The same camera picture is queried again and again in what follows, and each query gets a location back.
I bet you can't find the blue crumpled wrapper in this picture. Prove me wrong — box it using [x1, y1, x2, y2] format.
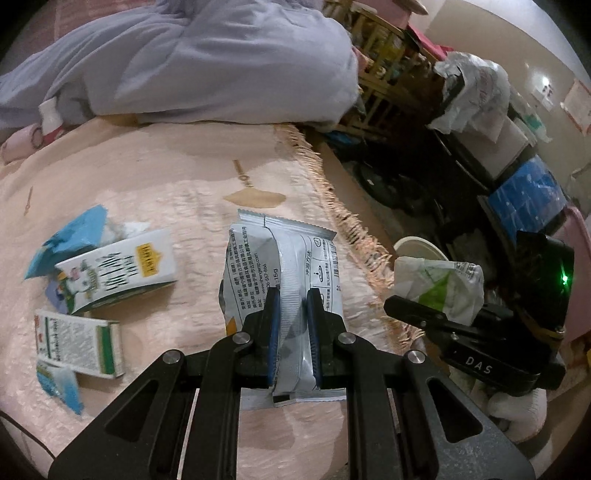
[23, 204, 151, 281]

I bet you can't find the white green medicine box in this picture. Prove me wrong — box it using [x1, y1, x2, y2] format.
[34, 310, 125, 379]

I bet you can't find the pink fringed bed blanket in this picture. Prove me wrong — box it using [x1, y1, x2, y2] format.
[1, 119, 416, 475]

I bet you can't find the white pink small bottle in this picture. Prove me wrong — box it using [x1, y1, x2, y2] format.
[38, 97, 63, 141]

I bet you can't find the silver snack wrapper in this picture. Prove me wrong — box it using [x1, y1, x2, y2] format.
[219, 209, 346, 409]

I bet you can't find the grey blue quilt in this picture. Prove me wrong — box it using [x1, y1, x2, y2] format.
[1, 1, 359, 131]

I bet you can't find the wooden chair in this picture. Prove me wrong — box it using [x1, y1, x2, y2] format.
[322, 1, 445, 138]

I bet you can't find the blue storage box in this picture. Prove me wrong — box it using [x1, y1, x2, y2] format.
[488, 155, 567, 242]

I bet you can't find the blue torn wrapper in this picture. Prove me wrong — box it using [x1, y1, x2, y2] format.
[36, 360, 83, 415]

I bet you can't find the crumpled white bag pile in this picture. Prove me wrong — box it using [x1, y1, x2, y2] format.
[428, 51, 552, 143]

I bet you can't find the pink cloth pouch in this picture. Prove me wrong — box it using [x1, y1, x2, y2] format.
[1, 124, 65, 165]

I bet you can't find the small purple box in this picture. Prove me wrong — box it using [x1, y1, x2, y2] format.
[45, 275, 68, 314]

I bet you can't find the white plastic trash bag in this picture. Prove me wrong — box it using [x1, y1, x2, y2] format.
[393, 256, 484, 326]

